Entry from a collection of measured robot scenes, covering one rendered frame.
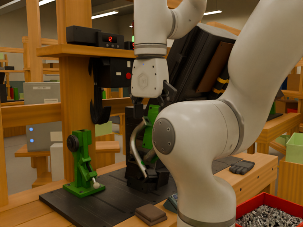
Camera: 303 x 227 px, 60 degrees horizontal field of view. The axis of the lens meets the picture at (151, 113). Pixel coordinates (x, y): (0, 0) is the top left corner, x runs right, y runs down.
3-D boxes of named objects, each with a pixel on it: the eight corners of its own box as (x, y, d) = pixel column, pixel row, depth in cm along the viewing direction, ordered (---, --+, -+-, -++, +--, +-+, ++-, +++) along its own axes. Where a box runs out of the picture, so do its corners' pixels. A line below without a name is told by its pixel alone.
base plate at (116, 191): (243, 161, 164) (243, 158, 164) (95, 240, 85) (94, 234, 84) (188, 149, 192) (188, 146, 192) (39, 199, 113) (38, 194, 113)
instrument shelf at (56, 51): (190, 62, 172) (190, 56, 171) (62, 53, 107) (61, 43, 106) (161, 63, 189) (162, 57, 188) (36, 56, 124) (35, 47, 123)
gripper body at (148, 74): (126, 54, 69) (126, 97, 70) (155, 51, 62) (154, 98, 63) (146, 56, 74) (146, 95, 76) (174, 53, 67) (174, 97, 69)
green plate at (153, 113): (170, 153, 124) (178, 109, 125) (159, 152, 118) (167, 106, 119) (152, 148, 132) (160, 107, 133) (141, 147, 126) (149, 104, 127)
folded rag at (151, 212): (134, 215, 97) (133, 207, 96) (151, 208, 101) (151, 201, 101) (149, 227, 89) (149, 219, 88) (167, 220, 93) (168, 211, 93)
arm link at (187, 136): (248, 217, 54) (255, 101, 51) (180, 250, 43) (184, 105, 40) (204, 196, 63) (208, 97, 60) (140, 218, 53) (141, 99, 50)
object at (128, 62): (136, 87, 140) (136, 58, 138) (111, 88, 128) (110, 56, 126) (121, 86, 149) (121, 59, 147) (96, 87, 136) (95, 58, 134)
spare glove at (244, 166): (238, 162, 156) (238, 158, 156) (256, 165, 150) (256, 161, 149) (223, 171, 141) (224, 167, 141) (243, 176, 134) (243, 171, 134)
